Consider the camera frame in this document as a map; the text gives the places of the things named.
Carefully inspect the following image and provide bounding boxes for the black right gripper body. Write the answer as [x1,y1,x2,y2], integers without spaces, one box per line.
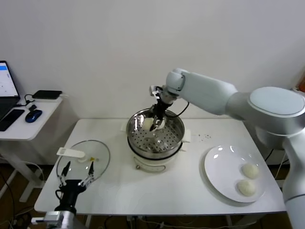
[152,99,173,120]

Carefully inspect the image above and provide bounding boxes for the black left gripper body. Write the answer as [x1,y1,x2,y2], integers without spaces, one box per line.
[56,179,87,212]

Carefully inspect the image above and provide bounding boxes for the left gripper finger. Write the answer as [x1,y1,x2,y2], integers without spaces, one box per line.
[78,161,95,187]
[57,161,71,187]

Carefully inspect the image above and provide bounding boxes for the stainless steel steamer basket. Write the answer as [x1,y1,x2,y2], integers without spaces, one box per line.
[120,107,192,159]

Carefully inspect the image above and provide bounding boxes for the white electric cooker pot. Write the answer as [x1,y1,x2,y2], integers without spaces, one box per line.
[127,137,188,174]

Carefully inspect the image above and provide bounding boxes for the dark crumbs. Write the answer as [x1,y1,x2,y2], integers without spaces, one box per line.
[192,132,212,142]

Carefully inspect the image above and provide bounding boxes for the white side desk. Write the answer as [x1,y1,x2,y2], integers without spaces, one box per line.
[0,95,64,203]

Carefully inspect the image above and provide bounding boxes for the blue computer mouse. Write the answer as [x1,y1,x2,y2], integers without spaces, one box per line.
[25,110,43,124]

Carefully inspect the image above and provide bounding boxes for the white round plate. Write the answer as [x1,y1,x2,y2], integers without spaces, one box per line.
[204,145,267,204]

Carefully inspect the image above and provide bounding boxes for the black smartphone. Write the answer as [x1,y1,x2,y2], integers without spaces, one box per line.
[0,109,26,132]

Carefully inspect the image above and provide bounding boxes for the black flat device box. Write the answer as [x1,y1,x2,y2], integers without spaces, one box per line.
[32,90,63,100]

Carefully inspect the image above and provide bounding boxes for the black laptop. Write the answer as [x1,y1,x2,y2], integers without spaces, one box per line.
[0,61,21,122]

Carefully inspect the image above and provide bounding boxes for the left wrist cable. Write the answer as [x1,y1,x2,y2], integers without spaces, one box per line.
[55,189,65,204]

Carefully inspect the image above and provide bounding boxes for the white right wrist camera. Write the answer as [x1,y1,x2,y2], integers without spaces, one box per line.
[149,85,164,99]

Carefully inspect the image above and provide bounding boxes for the glass lid white handle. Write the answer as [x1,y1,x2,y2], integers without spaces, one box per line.
[56,140,111,187]

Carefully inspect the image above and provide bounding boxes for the white floor cable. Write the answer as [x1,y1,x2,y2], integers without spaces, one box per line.
[14,161,46,183]

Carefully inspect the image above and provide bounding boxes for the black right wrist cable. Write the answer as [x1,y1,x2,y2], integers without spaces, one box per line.
[164,101,191,119]

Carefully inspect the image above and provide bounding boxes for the black floor cable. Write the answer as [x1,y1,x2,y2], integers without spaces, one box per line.
[0,170,16,229]

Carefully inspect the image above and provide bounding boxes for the black desk cable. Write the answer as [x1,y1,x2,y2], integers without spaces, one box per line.
[17,94,36,107]

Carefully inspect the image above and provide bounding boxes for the black cable with adapter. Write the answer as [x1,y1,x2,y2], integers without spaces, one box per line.
[264,147,275,163]

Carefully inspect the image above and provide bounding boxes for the white hanging cable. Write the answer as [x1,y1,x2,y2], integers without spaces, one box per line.
[275,152,290,179]

